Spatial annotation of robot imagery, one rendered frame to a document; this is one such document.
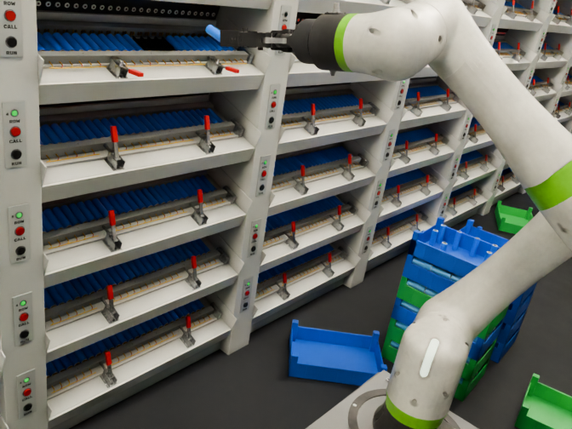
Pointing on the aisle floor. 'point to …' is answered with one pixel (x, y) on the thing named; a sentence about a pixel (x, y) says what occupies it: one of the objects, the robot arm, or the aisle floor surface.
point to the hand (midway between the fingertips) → (238, 38)
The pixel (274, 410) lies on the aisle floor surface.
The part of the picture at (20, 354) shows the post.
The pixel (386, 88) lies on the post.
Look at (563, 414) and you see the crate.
